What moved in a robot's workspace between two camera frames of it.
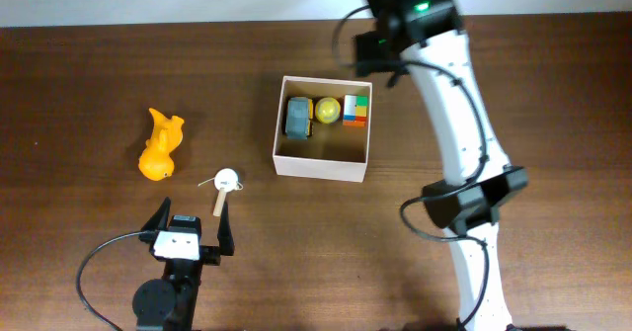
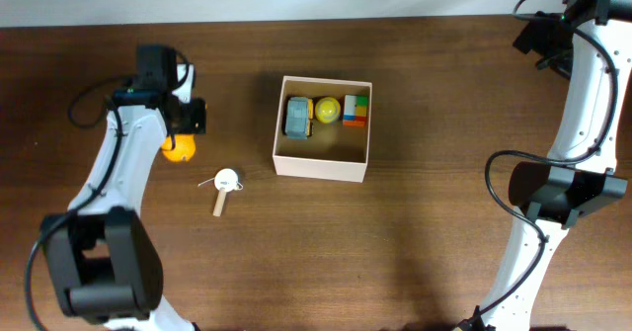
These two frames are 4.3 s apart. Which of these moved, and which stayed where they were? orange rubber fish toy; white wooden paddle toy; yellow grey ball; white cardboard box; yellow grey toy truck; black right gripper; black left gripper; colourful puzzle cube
Moved: black right gripper; black left gripper; orange rubber fish toy
Stayed: colourful puzzle cube; yellow grey toy truck; yellow grey ball; white wooden paddle toy; white cardboard box
